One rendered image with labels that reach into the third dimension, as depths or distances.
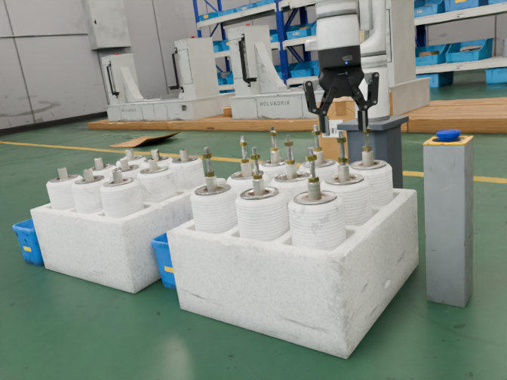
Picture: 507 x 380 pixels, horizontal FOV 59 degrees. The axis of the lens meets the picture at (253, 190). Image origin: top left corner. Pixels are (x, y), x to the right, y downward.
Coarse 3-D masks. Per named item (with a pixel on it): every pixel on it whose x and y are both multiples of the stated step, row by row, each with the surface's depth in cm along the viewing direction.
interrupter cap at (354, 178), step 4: (328, 176) 90; (332, 176) 90; (336, 176) 89; (352, 176) 88; (356, 176) 87; (360, 176) 87; (324, 180) 87; (328, 180) 87; (332, 180) 87; (336, 180) 88; (352, 180) 85; (356, 180) 85; (360, 180) 84; (328, 184) 86; (332, 184) 85; (336, 184) 84; (340, 184) 84; (344, 184) 84; (348, 184) 84
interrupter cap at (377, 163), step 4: (376, 160) 98; (380, 160) 98; (352, 164) 97; (356, 164) 97; (360, 164) 97; (376, 164) 96; (380, 164) 94; (384, 164) 94; (352, 168) 95; (356, 168) 94; (360, 168) 93; (364, 168) 93; (368, 168) 92; (372, 168) 92; (376, 168) 92
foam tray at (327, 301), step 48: (192, 240) 88; (240, 240) 83; (288, 240) 81; (384, 240) 85; (192, 288) 93; (240, 288) 84; (288, 288) 77; (336, 288) 71; (384, 288) 86; (288, 336) 81; (336, 336) 74
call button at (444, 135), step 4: (440, 132) 80; (444, 132) 80; (448, 132) 79; (452, 132) 79; (456, 132) 79; (440, 136) 80; (444, 136) 79; (448, 136) 79; (452, 136) 79; (456, 136) 80; (444, 140) 80; (448, 140) 80
